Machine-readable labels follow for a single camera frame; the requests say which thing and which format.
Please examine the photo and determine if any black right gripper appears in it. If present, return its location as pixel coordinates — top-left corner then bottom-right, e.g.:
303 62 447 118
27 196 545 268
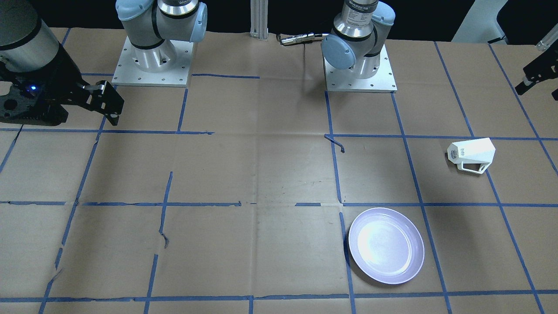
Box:
0 44 124 126

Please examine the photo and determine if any aluminium frame post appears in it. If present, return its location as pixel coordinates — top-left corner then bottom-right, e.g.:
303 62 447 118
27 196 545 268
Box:
250 0 269 41

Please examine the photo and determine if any white faceted cup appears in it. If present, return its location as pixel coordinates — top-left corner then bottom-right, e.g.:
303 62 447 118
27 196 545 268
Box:
447 137 496 174

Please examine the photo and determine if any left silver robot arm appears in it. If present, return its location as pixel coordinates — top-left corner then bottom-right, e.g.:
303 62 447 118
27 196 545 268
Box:
322 0 507 77

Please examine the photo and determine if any lavender round plate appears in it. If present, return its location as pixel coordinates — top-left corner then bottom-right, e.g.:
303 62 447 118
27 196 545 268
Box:
347 207 426 285

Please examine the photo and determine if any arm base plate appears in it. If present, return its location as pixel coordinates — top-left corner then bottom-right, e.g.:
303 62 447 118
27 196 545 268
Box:
323 45 398 93
112 38 195 88

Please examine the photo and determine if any silver cable connector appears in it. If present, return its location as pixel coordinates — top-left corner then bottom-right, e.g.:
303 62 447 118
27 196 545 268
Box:
276 32 329 46

